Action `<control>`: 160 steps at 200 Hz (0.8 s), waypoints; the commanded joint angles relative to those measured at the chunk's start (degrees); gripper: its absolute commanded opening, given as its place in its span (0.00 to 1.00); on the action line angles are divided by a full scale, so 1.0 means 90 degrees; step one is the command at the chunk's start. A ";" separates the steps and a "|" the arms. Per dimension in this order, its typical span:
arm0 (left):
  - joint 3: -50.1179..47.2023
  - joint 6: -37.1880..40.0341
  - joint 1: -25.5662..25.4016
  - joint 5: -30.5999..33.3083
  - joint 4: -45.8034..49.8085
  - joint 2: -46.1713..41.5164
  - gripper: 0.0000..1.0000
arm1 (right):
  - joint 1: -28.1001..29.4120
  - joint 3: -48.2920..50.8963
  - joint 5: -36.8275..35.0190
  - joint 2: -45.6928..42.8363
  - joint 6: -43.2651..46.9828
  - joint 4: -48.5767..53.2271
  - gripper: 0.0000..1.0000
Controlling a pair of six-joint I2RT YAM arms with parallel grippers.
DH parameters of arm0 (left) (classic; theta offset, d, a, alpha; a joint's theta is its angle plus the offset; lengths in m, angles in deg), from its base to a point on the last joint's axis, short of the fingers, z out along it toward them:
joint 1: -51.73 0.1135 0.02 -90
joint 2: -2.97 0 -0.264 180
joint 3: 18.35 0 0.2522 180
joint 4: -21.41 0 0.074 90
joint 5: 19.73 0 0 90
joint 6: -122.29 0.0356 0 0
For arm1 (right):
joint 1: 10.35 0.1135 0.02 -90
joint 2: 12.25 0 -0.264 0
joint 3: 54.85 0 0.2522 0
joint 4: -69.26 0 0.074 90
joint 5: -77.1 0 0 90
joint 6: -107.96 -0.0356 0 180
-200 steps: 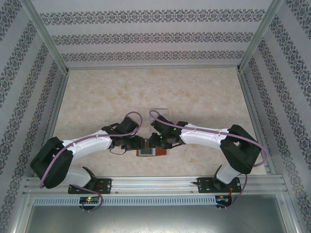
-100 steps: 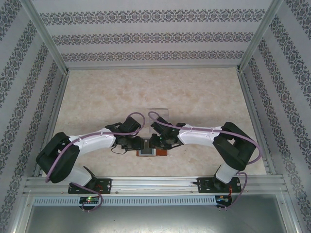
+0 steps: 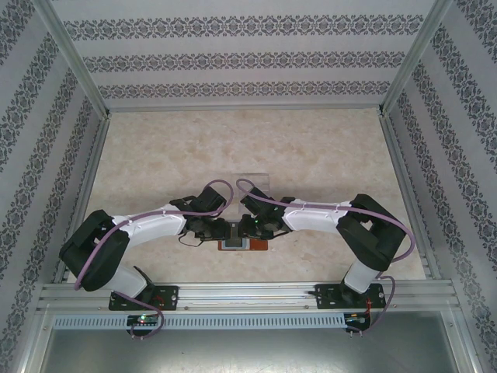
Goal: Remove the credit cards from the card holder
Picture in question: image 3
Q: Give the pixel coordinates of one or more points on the black VIP card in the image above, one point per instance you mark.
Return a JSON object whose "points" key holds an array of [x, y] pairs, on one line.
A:
{"points": [[235, 244]]}

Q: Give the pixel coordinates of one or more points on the circuit board green light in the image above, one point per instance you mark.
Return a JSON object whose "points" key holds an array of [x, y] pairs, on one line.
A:
{"points": [[143, 319]]}

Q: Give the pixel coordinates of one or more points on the aluminium frame post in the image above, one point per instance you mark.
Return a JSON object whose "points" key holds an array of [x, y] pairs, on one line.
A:
{"points": [[413, 58], [74, 58]]}

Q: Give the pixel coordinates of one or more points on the wide aluminium mounting rail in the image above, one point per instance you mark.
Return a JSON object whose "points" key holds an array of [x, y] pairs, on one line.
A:
{"points": [[248, 297]]}

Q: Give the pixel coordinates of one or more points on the aluminium frame rail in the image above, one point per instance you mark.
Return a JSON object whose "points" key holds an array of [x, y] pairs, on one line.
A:
{"points": [[248, 108], [84, 194], [407, 194]]}

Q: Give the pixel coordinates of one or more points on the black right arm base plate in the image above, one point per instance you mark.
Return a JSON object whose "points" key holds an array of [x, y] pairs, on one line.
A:
{"points": [[326, 297]]}

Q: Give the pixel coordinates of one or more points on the clear acrylic card stand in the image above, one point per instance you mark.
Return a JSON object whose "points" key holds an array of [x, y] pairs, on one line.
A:
{"points": [[262, 180]]}

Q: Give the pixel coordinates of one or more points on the brown leather card holder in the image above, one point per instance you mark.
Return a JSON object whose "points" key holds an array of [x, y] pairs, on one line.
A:
{"points": [[258, 245]]}

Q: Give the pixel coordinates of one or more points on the small circuit board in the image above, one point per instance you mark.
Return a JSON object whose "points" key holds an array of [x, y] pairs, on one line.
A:
{"points": [[355, 318]]}

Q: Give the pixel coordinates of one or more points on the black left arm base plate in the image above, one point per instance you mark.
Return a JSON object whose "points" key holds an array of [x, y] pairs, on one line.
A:
{"points": [[171, 297]]}

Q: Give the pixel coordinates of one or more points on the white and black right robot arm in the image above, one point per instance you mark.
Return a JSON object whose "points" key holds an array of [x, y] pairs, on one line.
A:
{"points": [[314, 217]]}

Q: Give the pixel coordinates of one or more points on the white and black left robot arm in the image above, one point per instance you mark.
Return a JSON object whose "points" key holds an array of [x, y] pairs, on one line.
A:
{"points": [[155, 229]]}

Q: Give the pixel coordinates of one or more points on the grey metal sheet panel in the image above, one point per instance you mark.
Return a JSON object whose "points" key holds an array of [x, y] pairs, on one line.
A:
{"points": [[248, 349]]}

